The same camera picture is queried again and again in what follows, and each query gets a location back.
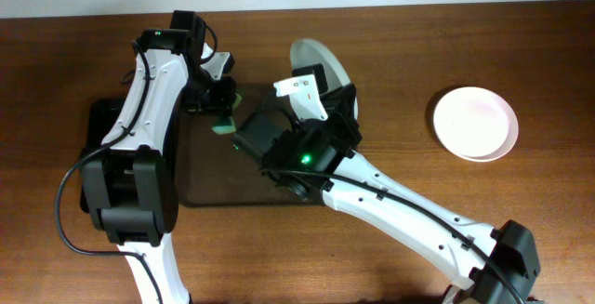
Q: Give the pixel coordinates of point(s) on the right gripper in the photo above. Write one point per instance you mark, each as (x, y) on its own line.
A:
(342, 121)

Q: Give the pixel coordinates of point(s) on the black plastic tray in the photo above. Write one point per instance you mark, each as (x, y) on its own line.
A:
(102, 116)

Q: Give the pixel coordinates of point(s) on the pale blue plate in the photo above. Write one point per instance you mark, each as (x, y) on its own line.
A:
(321, 62)

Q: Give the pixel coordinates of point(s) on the white plate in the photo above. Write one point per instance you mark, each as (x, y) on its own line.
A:
(475, 124)

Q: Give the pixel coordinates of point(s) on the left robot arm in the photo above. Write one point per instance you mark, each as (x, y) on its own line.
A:
(140, 223)

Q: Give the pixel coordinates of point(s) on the brown serving tray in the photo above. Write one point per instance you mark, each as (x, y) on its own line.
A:
(212, 171)

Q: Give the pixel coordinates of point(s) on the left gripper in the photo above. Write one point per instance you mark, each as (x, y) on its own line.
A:
(223, 104)

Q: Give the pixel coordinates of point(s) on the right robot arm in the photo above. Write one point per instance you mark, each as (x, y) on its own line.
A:
(317, 157)

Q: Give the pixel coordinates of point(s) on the green yellow sponge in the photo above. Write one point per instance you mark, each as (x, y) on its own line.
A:
(225, 123)

